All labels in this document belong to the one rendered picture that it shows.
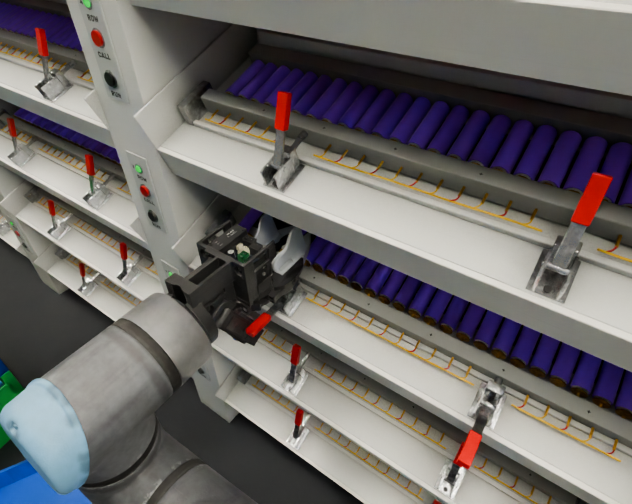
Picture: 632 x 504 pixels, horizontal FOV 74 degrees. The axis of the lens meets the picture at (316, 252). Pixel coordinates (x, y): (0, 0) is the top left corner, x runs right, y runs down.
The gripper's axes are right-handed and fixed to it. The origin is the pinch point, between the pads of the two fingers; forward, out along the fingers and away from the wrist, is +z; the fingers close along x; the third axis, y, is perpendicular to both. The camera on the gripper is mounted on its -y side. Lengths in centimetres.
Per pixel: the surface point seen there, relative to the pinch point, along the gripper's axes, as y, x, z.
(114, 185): -4.3, 40.6, -2.0
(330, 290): -2.3, -7.9, -3.8
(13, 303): -55, 93, -18
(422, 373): -5.7, -22.2, -6.3
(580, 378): -1.6, -36.4, -0.6
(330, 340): -6.3, -10.6, -7.9
